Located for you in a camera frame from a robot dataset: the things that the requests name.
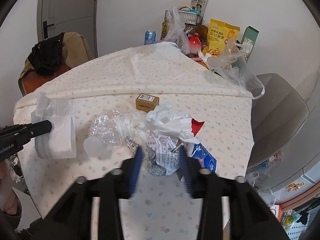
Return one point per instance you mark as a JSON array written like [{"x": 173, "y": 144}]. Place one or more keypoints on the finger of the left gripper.
[{"x": 39, "y": 128}]

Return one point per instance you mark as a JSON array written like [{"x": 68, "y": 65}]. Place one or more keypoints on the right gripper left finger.
[{"x": 135, "y": 165}]

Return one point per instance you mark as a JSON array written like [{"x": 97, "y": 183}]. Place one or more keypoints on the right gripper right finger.
[{"x": 185, "y": 170}]

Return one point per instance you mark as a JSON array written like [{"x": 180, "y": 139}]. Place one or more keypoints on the printed paper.
[{"x": 162, "y": 151}]

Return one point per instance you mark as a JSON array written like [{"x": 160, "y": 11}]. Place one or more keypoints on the blue white carton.
[{"x": 199, "y": 152}]

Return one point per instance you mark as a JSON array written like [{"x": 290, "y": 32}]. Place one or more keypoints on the white tissue pack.
[{"x": 60, "y": 142}]

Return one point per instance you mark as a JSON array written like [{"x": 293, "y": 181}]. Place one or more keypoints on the red paper scrap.
[{"x": 196, "y": 126}]

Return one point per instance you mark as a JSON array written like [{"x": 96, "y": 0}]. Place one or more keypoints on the white tissue paper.
[{"x": 139, "y": 126}]

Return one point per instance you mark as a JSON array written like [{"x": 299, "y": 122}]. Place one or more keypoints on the small brown cardboard box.
[{"x": 146, "y": 103}]

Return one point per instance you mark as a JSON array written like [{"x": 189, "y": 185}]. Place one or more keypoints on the crushed clear plastic bottle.
[{"x": 103, "y": 136}]

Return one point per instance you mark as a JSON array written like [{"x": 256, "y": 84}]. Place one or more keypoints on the floral white tablecloth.
[{"x": 161, "y": 207}]

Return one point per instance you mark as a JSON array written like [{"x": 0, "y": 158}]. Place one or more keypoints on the orange chair with clothes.
[{"x": 52, "y": 57}]

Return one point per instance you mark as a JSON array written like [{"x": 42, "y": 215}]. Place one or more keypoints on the grey upholstered chair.
[{"x": 276, "y": 117}]

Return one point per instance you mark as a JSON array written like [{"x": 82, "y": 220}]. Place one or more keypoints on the clear plastic bag right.
[{"x": 231, "y": 65}]

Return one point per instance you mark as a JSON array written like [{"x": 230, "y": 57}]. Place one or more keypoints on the clear plastic bag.
[
  {"x": 175, "y": 31},
  {"x": 231, "y": 65}
]

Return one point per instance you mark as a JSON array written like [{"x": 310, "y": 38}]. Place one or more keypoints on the orange white cardboard box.
[{"x": 277, "y": 211}]

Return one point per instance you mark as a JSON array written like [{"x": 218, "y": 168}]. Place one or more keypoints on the red white round jar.
[{"x": 195, "y": 44}]

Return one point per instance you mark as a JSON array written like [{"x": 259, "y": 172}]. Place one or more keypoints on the blue drink can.
[{"x": 150, "y": 37}]

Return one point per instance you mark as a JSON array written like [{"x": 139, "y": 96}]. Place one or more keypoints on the grey door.
[{"x": 56, "y": 16}]

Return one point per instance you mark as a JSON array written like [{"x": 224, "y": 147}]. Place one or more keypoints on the clear plastic bag left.
[{"x": 175, "y": 31}]

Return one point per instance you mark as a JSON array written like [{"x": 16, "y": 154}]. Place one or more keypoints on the colourful toy bag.
[{"x": 289, "y": 218}]

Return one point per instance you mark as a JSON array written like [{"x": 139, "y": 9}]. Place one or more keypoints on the yellow snack bag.
[{"x": 218, "y": 34}]

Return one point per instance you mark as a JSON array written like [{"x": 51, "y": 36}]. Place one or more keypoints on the green tall box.
[{"x": 248, "y": 40}]

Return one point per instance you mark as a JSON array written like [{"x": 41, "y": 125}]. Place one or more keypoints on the black wire basket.
[{"x": 183, "y": 15}]

